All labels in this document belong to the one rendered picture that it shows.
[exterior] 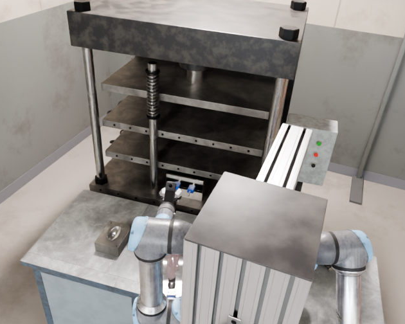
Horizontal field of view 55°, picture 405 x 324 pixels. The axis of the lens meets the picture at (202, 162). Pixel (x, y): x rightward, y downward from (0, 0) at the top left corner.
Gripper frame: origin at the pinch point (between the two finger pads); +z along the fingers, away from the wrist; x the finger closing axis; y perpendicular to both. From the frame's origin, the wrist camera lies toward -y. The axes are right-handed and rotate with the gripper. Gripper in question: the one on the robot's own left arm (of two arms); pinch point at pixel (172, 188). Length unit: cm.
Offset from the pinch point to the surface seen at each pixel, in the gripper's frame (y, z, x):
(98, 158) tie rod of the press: 19, 80, -61
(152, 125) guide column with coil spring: -13, 65, -22
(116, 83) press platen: -35, 77, -48
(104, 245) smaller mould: 49, 18, -38
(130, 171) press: 36, 103, -42
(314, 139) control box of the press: -18, 54, 79
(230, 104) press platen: -33, 60, 26
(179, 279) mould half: 53, 0, 7
